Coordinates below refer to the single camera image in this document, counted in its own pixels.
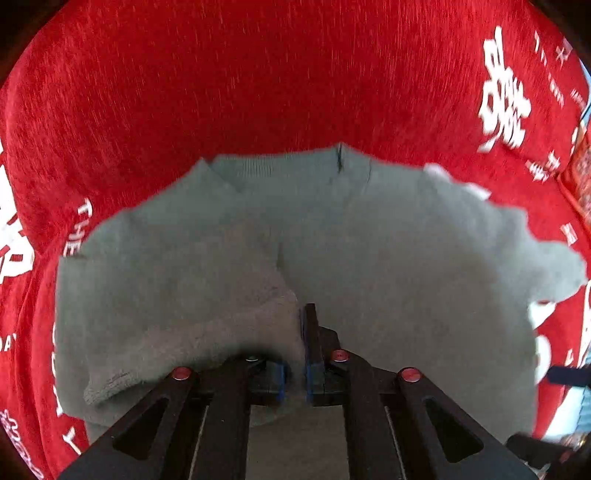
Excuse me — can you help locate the grey fleece small garment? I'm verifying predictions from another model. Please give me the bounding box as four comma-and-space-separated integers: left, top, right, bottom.
54, 145, 587, 439

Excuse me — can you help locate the red blanket with white print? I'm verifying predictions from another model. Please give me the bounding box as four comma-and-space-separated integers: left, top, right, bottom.
1, 1, 590, 479

